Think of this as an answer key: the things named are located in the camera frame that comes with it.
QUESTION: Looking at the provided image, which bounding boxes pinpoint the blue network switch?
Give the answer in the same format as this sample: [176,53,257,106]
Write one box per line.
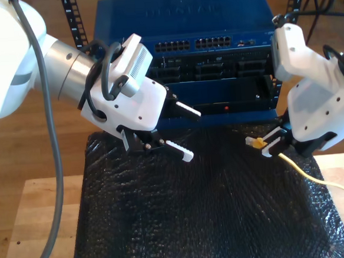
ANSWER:
[90,0,281,62]

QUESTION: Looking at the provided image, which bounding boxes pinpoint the black rack server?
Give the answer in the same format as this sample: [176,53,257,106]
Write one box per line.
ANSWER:
[147,47,277,85]

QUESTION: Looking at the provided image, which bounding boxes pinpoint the black woven mat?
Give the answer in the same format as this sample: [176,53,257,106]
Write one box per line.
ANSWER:
[62,114,344,258]

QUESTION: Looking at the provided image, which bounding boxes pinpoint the yellow network cable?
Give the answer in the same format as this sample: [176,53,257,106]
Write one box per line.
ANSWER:
[244,130,344,216]

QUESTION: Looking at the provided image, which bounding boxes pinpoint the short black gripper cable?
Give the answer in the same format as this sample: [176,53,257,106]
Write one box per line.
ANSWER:
[72,37,131,124]

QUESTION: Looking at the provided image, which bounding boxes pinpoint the blue metal chair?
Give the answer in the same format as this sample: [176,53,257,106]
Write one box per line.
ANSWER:
[300,0,344,45]

